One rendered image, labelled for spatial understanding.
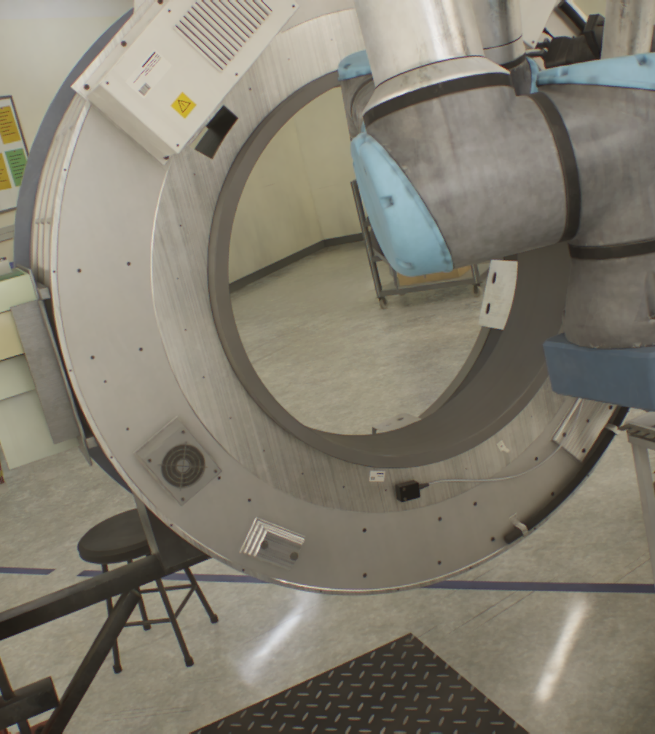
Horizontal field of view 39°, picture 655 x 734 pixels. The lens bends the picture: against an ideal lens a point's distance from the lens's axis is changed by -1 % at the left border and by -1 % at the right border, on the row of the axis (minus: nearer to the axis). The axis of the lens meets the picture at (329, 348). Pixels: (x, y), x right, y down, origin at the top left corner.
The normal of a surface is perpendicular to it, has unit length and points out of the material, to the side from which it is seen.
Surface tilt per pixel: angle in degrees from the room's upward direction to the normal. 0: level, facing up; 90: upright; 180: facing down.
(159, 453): 90
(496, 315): 63
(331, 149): 90
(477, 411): 18
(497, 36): 111
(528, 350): 44
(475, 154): 79
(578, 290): 70
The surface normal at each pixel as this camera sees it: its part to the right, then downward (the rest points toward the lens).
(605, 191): 0.18, 0.55
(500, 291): -0.91, -0.16
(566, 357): -0.84, 0.31
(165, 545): 0.38, 0.12
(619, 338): -0.62, 0.32
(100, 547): -0.24, -0.94
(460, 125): 0.04, 0.04
